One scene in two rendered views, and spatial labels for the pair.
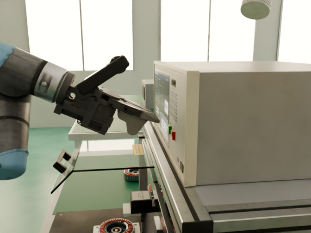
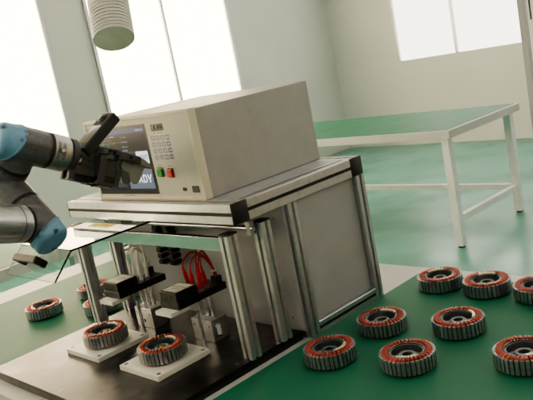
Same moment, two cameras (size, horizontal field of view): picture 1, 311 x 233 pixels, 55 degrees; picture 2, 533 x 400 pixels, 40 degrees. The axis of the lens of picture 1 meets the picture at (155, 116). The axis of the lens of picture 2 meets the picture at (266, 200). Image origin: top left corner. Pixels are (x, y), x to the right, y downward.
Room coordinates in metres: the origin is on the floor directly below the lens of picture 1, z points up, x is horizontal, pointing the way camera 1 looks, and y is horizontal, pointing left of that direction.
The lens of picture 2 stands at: (-0.88, 0.76, 1.40)
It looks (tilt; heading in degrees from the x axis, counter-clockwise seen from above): 11 degrees down; 325
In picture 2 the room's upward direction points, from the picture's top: 11 degrees counter-clockwise
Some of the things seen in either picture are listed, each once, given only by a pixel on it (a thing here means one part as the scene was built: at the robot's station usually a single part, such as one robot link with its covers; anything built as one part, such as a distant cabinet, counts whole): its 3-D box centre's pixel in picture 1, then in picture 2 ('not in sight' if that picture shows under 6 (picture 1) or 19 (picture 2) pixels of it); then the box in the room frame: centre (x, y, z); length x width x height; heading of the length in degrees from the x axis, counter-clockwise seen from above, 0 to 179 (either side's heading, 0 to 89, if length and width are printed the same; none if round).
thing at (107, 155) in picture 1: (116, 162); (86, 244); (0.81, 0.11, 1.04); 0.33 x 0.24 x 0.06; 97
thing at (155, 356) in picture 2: not in sight; (162, 348); (0.58, 0.09, 0.80); 0.11 x 0.11 x 0.04
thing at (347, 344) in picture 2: not in sight; (330, 351); (0.27, -0.14, 0.77); 0.11 x 0.11 x 0.04
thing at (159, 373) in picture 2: not in sight; (165, 359); (0.58, 0.09, 0.78); 0.15 x 0.15 x 0.01; 7
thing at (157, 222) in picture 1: (162, 229); (151, 313); (0.84, -0.02, 0.80); 0.07 x 0.05 x 0.06; 7
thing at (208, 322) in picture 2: not in sight; (210, 325); (0.60, -0.05, 0.80); 0.07 x 0.05 x 0.06; 7
